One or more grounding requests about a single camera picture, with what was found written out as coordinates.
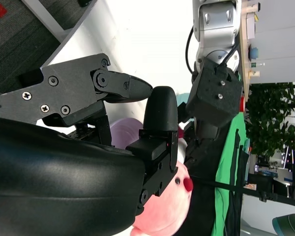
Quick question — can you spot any green cloth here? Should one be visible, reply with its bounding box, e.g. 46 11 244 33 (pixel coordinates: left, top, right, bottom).
211 72 250 236

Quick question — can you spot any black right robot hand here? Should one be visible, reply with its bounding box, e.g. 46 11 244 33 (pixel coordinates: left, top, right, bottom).
0 53 180 236

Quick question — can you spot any teal plastic mug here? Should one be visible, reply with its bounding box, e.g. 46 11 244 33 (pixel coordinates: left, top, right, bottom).
176 92 190 111

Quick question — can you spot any green leafy plant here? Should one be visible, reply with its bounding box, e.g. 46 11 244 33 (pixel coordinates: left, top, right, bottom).
244 82 295 158

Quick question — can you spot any pink plush doll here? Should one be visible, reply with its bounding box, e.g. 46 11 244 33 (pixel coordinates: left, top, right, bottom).
133 122 195 236

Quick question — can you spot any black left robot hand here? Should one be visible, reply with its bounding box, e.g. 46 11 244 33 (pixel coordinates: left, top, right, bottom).
178 102 228 179

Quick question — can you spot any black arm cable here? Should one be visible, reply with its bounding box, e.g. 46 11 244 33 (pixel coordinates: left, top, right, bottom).
185 26 198 74

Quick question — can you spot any white table frame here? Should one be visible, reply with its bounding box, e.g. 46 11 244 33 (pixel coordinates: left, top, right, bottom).
21 0 98 42

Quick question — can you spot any black strap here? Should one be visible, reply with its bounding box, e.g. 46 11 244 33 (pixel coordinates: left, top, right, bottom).
190 176 295 208

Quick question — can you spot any wooden shelf board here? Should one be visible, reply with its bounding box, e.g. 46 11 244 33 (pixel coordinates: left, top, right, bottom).
237 0 261 101

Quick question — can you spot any teal chair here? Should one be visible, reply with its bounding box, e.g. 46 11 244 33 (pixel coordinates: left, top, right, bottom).
272 213 295 236

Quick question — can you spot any purple plastic plate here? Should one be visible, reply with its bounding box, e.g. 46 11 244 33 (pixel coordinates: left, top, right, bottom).
109 117 144 149

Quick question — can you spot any black backdrop curtain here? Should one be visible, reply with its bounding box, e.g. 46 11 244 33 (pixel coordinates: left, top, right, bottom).
186 127 245 236

